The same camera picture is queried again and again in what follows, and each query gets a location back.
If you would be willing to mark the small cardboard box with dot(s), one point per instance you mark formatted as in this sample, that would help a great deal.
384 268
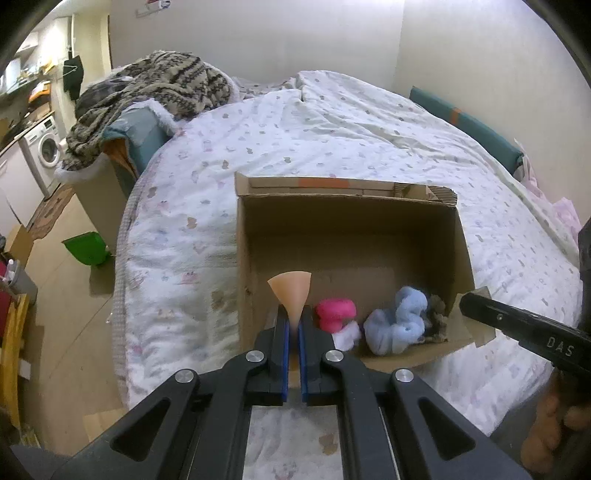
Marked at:
21 242

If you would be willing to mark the person's right hand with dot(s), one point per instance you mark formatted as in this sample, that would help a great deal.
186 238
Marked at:
545 438

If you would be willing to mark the wall hook rack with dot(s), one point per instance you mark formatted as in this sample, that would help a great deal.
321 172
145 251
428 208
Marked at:
152 7

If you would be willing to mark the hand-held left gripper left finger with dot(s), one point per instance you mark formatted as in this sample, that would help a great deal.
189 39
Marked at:
285 364

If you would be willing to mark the patterned knit blanket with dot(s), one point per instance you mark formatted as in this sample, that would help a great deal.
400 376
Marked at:
171 78

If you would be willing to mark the teal headboard cushion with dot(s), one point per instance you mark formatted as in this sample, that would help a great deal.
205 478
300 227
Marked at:
480 134

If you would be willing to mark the brown cardboard box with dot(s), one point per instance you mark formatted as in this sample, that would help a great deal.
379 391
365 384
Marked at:
351 240

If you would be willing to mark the brown patterned door mat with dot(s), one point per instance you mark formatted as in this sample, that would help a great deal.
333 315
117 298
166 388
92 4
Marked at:
51 212

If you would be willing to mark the beige storage box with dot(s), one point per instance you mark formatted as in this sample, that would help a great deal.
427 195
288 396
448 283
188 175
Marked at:
99 203

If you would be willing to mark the grey bin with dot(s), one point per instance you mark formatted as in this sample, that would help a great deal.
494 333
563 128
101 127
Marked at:
21 281

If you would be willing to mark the blue fluffy scrunchie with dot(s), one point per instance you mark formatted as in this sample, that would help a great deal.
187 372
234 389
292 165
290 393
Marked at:
392 327

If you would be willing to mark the pink cloth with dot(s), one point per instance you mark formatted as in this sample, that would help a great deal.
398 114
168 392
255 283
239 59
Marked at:
565 212

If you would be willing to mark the printed bed quilt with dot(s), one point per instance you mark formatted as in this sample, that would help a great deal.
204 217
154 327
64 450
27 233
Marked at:
277 138

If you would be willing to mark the dark grey clothing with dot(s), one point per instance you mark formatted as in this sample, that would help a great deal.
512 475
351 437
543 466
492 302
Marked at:
517 424

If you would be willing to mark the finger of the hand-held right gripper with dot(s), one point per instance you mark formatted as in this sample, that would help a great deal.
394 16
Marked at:
508 318
585 249

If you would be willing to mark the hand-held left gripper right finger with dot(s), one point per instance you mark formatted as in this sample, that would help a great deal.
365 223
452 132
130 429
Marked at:
304 364

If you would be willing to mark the red bag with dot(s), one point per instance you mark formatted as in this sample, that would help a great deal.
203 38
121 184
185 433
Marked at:
3 309

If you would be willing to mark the white soft cloth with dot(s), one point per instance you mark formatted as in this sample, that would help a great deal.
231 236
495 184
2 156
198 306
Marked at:
347 337

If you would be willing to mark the white cabinet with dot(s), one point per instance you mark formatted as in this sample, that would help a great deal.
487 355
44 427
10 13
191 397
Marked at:
14 184

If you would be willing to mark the black hanging garment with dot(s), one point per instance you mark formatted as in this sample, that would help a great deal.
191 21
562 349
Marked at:
74 76

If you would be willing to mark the white washing machine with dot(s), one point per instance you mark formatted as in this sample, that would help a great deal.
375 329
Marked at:
41 147

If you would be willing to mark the yellow wooden rack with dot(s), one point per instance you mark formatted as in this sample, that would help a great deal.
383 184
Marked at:
14 332

